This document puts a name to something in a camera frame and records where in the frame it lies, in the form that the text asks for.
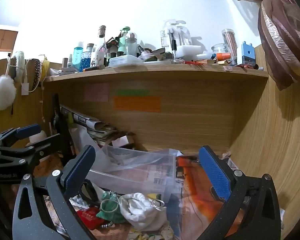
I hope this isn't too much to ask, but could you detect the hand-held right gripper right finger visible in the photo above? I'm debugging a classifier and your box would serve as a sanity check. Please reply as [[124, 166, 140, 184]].
[[198, 145, 282, 240]]

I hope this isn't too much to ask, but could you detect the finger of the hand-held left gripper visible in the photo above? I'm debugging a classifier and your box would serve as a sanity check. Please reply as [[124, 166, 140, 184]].
[[0, 133, 62, 167], [0, 124, 42, 146]]

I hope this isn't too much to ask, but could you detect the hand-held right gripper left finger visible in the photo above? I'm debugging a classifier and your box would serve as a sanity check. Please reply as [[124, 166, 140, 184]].
[[12, 144, 97, 240]]

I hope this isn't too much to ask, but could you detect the green fabric pouch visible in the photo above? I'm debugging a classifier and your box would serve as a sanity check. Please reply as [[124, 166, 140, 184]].
[[96, 191, 127, 224]]

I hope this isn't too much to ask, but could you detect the clear plastic storage box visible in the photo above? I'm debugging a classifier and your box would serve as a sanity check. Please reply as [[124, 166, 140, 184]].
[[86, 145, 183, 203]]

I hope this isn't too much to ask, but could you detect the white drawstring pouch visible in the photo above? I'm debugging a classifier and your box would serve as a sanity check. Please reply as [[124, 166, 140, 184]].
[[119, 192, 168, 231]]

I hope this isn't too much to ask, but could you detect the orange printed magazine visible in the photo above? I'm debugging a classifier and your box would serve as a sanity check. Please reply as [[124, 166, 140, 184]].
[[176, 154, 246, 240]]

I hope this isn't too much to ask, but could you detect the white fluffy pompom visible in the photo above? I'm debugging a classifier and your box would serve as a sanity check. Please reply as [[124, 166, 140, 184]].
[[0, 75, 17, 111]]

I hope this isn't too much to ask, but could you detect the stack of newspapers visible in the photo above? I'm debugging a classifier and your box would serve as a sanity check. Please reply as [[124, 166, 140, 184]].
[[60, 104, 136, 148]]

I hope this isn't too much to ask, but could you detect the red packet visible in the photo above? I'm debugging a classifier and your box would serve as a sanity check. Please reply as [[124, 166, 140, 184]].
[[76, 206, 105, 230]]

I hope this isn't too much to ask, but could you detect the beaded headband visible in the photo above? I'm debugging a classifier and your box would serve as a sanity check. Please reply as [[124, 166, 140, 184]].
[[30, 58, 42, 92]]

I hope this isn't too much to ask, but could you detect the yellow hanging item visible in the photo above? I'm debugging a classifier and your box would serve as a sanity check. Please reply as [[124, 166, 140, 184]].
[[41, 57, 51, 82]]

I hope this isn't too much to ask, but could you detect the white fuzzy hanging strip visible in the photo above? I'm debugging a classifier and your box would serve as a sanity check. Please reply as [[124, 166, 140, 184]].
[[14, 51, 26, 83]]

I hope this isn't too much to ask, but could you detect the pink sticky note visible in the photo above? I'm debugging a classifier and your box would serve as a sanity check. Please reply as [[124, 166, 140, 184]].
[[84, 83, 109, 102]]

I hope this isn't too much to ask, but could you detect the orange sticky note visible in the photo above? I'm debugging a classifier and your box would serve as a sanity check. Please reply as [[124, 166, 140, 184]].
[[113, 96, 162, 113]]

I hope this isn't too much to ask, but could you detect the floral cloth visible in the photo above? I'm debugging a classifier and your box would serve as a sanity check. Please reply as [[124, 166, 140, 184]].
[[127, 226, 176, 240]]

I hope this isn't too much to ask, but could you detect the blue liquid bottle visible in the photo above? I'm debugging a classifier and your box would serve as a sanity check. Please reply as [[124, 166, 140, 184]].
[[73, 42, 84, 72]]

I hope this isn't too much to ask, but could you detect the blue bead jar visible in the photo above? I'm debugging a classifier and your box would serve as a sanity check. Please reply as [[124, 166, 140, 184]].
[[80, 51, 92, 71]]

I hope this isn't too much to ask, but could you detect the wooden cabinet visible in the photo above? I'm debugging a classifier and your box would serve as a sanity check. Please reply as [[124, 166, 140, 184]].
[[0, 28, 19, 52]]

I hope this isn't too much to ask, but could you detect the green sticky note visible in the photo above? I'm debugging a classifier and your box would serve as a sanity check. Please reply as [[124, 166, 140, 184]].
[[115, 89, 150, 97]]

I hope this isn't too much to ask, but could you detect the clear glass corked bottle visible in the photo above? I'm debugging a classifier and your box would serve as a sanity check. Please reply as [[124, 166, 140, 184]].
[[91, 25, 108, 67]]

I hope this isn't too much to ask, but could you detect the clear lidded plastic container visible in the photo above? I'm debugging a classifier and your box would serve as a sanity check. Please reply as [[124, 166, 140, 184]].
[[108, 55, 144, 68]]

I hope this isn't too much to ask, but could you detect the orange tube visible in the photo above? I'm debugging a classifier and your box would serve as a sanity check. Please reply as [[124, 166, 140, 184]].
[[213, 52, 232, 61]]

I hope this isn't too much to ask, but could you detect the wooden shelf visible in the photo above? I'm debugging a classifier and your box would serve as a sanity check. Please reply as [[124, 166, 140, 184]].
[[43, 64, 269, 82]]

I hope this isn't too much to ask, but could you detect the blue box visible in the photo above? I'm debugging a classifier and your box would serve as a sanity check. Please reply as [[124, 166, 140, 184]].
[[241, 41, 256, 67]]

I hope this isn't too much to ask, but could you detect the glass jar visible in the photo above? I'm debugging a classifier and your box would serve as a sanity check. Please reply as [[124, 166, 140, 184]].
[[211, 43, 231, 61]]

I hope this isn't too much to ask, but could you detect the green cap bottle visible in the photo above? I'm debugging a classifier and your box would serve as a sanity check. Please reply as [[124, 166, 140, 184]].
[[118, 26, 131, 57]]

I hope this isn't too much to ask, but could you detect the clear dropper bottle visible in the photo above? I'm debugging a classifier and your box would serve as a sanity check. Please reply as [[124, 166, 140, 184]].
[[170, 32, 178, 63]]

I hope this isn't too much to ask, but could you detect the clear tube of brown sticks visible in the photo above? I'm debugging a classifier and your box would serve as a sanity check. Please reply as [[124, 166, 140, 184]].
[[221, 28, 238, 66]]

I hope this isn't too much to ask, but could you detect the frosted glass bottle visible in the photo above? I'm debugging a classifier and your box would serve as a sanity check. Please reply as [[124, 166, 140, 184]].
[[125, 32, 138, 56]]

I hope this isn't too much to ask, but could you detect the clear blister package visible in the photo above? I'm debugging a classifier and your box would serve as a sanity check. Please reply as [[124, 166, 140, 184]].
[[161, 19, 193, 48]]

